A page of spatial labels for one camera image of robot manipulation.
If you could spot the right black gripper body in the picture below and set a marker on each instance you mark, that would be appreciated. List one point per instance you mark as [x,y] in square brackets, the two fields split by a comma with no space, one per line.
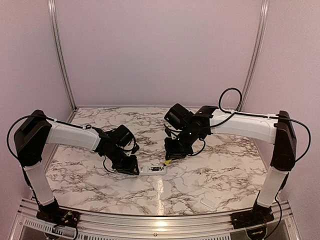
[182,144]

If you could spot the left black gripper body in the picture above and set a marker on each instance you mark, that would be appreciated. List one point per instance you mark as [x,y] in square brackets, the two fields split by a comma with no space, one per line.
[120,162]

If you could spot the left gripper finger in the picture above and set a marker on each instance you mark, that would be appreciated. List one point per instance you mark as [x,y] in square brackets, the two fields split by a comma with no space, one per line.
[134,168]
[127,171]

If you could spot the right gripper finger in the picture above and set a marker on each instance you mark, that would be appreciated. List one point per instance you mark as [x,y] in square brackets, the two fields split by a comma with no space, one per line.
[179,156]
[169,157]

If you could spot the yellow handled screwdriver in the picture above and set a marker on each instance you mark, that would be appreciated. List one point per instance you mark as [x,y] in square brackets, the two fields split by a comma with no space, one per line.
[166,163]

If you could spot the white remote control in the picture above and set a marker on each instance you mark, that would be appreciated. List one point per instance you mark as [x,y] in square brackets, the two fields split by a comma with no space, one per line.
[145,171]

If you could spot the white battery compartment cover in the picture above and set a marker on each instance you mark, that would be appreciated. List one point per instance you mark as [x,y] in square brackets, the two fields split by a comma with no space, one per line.
[207,202]

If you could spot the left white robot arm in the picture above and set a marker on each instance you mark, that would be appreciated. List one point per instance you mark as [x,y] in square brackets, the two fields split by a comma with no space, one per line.
[37,130]

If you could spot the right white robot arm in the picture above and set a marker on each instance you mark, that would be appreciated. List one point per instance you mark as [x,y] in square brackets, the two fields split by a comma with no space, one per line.
[275,129]

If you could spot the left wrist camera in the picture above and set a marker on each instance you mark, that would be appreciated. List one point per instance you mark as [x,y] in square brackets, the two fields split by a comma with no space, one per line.
[135,148]

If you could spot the front aluminium rail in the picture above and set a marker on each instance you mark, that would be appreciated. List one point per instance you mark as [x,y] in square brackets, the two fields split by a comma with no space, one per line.
[105,226]

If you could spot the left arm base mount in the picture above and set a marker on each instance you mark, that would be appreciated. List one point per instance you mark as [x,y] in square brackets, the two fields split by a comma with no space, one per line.
[59,216]

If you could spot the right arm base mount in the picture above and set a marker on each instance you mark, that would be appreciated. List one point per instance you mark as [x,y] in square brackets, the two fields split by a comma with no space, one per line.
[258,215]

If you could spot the right aluminium corner post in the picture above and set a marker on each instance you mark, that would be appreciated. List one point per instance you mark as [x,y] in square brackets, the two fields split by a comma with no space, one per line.
[259,38]

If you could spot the aluminium corner post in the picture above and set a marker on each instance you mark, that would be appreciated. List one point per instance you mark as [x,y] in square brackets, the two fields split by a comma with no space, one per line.
[59,52]
[259,38]

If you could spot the left aluminium corner post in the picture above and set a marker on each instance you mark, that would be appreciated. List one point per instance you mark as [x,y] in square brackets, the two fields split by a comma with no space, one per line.
[59,52]

